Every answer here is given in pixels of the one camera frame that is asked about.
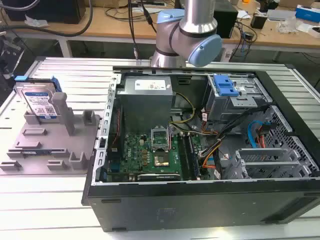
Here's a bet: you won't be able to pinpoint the hard disk in blue carrier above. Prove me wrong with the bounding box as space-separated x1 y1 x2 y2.
13 75 61 123

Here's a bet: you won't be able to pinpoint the black RAM slots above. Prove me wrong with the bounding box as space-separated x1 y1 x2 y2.
179 132 202 181

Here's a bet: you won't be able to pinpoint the blue SATA wire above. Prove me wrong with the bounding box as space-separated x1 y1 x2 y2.
246 119 272 151

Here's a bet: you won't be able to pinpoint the black hanging cable with plug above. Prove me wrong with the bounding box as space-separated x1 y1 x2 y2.
127 0 140 61

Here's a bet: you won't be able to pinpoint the metal socket cover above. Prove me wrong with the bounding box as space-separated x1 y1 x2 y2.
149 125 171 153

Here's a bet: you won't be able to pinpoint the small black cube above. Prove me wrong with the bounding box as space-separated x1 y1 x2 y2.
250 12 268 29

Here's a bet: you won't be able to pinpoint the wooden desk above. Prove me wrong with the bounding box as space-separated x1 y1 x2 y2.
0 0 320 55

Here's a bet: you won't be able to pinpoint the black graphics card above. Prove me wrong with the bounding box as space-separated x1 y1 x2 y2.
136 172 181 182

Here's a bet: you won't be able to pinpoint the green motherboard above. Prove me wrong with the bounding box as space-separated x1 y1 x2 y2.
107 129 201 181

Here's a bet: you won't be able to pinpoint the grey parts rack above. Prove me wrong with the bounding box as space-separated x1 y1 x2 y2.
0 91 103 176

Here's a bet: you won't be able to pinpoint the black equipment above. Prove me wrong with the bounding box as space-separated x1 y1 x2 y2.
0 23 28 88

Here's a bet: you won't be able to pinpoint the yellow and black power wires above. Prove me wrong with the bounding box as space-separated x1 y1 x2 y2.
168 92 196 125

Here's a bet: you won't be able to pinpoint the black open PC case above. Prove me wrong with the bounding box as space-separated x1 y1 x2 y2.
81 65 320 233

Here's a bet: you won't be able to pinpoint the black box on desk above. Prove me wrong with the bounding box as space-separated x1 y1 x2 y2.
212 4 239 39

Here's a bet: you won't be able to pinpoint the blue cardboard box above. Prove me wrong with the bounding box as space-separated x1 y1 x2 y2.
294 4 320 24

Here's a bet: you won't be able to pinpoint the grey power supply unit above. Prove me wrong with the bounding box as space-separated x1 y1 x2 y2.
116 75 174 136

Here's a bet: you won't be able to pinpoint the CPU socket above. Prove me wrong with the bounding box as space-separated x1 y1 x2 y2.
152 153 173 169

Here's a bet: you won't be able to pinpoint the metal disk bay cage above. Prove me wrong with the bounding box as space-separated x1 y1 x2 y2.
202 74 273 123

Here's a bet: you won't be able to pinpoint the orange and yellow power wires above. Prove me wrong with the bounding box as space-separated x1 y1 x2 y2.
198 138 223 171

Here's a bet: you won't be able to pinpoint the blue drive bay latch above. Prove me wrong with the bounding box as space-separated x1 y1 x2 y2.
212 74 239 98

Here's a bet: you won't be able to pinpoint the thick grey cable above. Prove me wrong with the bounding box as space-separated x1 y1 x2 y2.
0 0 95 38

